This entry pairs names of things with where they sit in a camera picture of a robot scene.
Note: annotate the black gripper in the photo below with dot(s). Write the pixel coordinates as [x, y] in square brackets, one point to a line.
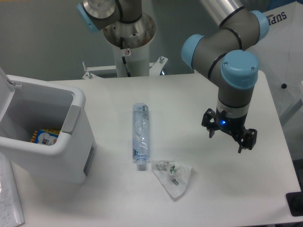
[234, 127]

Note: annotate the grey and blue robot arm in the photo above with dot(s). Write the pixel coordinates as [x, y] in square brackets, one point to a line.
[223, 58]

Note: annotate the white trash can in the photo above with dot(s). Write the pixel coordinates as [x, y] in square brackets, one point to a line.
[44, 128]

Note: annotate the crumpled white plastic wrapper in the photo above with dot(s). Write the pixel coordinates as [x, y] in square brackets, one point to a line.
[173, 175]

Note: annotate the white umbrella with lettering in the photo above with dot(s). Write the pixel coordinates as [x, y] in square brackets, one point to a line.
[281, 58]

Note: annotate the clear plastic water bottle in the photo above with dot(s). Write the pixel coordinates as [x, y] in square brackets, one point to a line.
[141, 135]

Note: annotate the black device at table edge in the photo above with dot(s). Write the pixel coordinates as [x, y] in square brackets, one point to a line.
[295, 203]

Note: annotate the yellow blue snack package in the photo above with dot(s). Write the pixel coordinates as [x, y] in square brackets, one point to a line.
[45, 136]

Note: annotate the white paper notepad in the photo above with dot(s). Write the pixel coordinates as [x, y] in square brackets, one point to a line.
[11, 213]

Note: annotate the white metal mounting bracket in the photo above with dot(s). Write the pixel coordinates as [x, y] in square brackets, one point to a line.
[155, 69]

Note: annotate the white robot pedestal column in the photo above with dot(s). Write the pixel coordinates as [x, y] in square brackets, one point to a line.
[131, 45]

